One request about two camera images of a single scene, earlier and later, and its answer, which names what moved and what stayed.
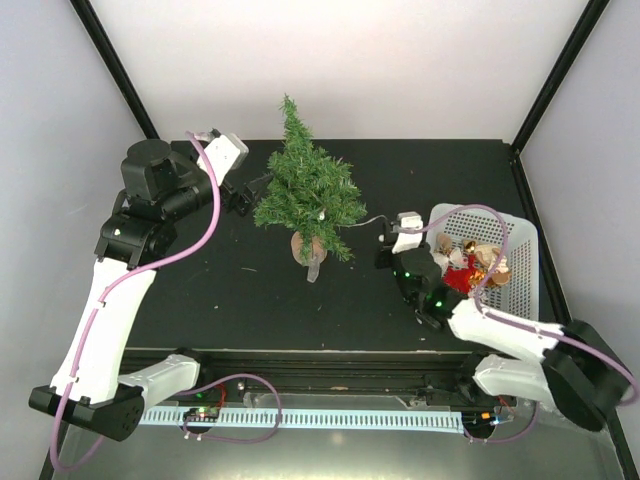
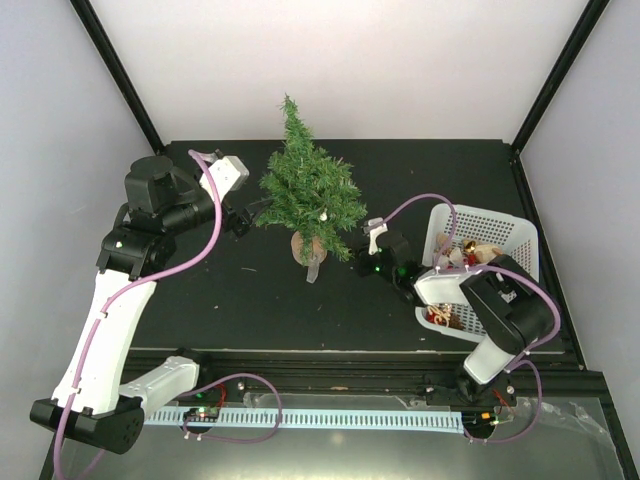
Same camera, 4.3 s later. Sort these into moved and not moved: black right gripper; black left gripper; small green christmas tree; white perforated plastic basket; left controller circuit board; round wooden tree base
Moved: black right gripper; black left gripper
Not moved: round wooden tree base; white perforated plastic basket; left controller circuit board; small green christmas tree
